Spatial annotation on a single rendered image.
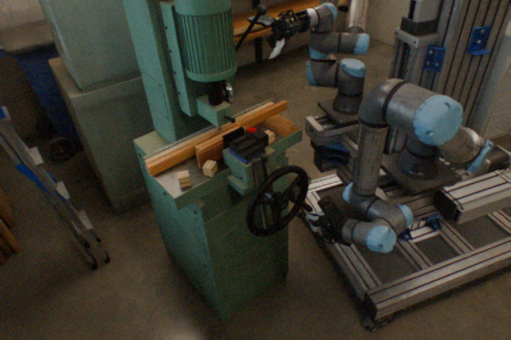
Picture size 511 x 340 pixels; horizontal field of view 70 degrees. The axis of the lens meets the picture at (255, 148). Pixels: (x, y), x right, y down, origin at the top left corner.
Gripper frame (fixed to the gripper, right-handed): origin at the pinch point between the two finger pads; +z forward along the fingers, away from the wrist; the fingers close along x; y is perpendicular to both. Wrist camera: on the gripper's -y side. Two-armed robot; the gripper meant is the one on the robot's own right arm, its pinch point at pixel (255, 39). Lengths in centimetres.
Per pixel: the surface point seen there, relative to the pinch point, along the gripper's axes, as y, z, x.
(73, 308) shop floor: -129, 88, 55
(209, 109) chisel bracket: -23.9, 15.8, 10.0
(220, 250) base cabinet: -51, 29, 60
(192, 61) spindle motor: -8.2, 20.3, -3.2
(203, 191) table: -27, 32, 35
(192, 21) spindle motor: 2.9, 19.8, -10.7
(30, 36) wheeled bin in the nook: -158, 40, -112
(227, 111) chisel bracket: -21.6, 10.8, 14.0
